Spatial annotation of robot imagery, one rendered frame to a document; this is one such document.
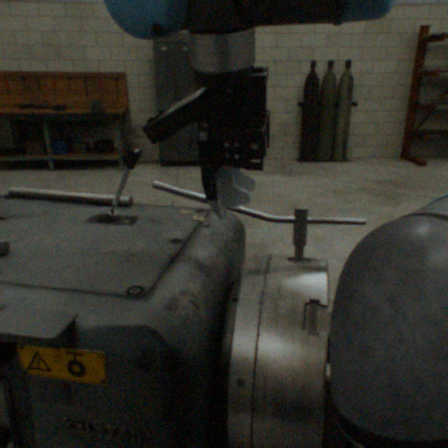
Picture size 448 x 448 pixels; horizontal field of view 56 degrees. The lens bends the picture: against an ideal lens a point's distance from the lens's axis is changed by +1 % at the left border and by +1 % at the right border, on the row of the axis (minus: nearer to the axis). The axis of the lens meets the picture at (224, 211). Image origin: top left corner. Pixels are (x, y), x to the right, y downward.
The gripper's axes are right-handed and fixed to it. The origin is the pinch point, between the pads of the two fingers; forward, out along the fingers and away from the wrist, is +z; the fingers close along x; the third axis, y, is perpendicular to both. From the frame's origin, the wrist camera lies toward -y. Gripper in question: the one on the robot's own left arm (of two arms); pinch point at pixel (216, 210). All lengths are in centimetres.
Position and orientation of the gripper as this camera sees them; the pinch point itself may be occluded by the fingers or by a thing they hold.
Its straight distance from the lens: 60.4
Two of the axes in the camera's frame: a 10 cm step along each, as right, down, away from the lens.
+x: 2.0, -5.5, 8.1
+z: 0.5, 8.3, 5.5
